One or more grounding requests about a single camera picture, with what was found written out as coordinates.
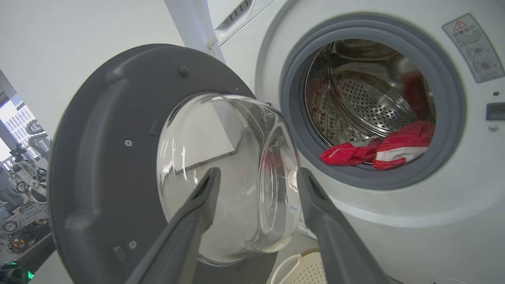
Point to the white slanted pole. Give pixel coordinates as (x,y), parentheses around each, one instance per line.
(193,23)

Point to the background robot equipment clutter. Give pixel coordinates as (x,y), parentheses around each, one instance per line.
(23,221)

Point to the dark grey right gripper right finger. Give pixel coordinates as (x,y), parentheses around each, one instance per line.
(335,248)

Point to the white front-load washing machine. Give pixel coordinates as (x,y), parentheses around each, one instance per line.
(453,221)

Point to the round grey glass washer door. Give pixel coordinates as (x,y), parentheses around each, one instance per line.
(102,157)

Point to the red garment with white band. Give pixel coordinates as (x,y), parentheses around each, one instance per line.
(406,138)

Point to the grey warning sticker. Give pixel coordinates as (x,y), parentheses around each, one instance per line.
(473,47)

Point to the cream perforated laundry basket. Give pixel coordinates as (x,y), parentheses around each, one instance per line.
(311,272)

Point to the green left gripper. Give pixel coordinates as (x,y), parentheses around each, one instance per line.
(15,274)

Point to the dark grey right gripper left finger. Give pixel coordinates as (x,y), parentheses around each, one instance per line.
(185,244)

